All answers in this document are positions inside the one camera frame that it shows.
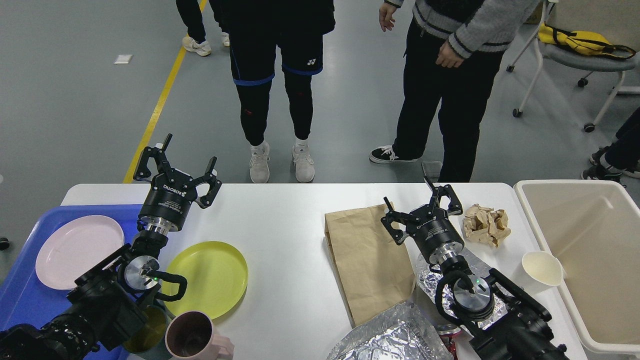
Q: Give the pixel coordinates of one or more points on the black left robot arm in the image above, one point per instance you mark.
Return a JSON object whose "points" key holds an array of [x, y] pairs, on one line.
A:
{"points": [[108, 301]]}

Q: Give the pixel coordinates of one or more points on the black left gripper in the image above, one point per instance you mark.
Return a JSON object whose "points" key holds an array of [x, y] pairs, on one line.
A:
{"points": [[167, 197]]}

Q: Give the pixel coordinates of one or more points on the yellow bag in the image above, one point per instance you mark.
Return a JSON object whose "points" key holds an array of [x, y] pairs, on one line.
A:
{"points": [[584, 42]]}

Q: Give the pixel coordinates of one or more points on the pink plate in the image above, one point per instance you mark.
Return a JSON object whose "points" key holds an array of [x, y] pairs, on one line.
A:
{"points": [[76, 247]]}

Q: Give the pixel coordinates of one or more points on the person in dark jeans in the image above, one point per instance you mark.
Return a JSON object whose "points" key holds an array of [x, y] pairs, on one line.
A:
{"points": [[619, 158]]}

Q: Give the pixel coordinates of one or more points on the grey office chair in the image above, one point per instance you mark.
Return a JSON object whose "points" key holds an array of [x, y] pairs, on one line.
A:
{"points": [[573, 60]]}

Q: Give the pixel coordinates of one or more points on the large crumpled aluminium foil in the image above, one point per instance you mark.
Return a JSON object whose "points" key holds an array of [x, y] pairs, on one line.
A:
{"points": [[401, 332]]}

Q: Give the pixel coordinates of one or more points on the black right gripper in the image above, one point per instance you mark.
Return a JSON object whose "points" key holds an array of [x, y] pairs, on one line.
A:
{"points": [[434, 231]]}

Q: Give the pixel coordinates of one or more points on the pink mug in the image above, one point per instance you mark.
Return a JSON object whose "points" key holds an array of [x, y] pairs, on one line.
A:
{"points": [[193, 336]]}

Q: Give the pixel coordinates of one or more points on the crumpled brown paper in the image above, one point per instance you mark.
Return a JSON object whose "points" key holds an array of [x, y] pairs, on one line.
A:
{"points": [[486, 225]]}

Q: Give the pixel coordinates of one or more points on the beige plastic bin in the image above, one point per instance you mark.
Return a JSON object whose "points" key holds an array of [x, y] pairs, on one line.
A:
{"points": [[593, 228]]}

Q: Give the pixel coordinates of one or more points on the yellow plate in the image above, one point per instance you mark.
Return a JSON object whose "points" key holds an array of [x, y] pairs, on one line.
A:
{"points": [[217, 277]]}

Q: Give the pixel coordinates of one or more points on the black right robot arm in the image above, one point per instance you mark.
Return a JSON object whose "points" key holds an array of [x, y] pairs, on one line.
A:
{"points": [[504, 321]]}

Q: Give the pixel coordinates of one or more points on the person in grey sweater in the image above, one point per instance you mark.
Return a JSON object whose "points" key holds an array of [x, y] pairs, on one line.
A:
{"points": [[454, 49]]}

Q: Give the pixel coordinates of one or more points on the dark green mug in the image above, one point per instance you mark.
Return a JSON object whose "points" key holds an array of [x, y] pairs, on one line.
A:
{"points": [[149, 342]]}

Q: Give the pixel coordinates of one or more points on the small aluminium foil piece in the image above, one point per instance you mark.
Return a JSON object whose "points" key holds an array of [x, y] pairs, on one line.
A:
{"points": [[428, 280]]}

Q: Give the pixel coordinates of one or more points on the blue plastic tray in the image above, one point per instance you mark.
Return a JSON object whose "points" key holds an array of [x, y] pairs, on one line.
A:
{"points": [[27, 300]]}

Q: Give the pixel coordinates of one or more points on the person in black shorts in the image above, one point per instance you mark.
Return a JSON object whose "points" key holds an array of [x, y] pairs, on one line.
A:
{"points": [[257, 32]]}

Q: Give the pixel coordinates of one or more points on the left floor outlet plate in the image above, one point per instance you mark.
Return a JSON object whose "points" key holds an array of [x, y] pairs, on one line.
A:
{"points": [[432, 169]]}

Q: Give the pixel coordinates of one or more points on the white paper cup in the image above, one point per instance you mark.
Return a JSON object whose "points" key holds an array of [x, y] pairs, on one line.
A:
{"points": [[542, 268]]}

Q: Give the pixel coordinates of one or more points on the brown paper bag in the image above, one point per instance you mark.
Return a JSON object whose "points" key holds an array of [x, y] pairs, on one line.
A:
{"points": [[374, 272]]}

